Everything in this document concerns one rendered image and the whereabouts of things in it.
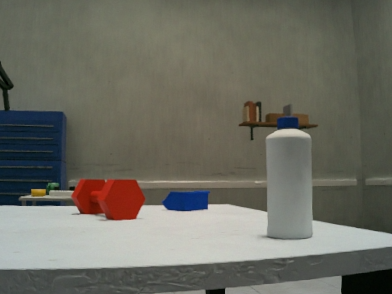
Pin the red dumbbell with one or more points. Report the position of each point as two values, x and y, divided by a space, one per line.
120 199

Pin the white plastic bottle with blue cap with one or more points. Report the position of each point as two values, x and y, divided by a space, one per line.
289 182

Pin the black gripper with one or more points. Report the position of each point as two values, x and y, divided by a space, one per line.
6 85

